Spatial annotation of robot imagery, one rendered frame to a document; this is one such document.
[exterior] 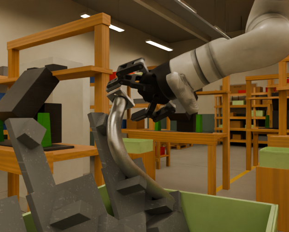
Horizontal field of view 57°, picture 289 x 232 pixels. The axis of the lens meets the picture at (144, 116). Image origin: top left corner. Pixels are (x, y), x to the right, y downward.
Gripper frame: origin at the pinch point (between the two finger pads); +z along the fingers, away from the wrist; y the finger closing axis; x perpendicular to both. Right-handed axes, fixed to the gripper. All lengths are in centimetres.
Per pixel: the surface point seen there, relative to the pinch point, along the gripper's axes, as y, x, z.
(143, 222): -11.5, 21.9, -1.5
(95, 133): 0.3, 7.6, 4.8
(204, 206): -27.3, 11.2, -6.2
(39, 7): 9, -638, 420
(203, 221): -29.6, 13.5, -4.8
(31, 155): 9.9, 20.6, 5.1
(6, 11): 47, -552, 444
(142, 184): -9.7, 15.2, -1.4
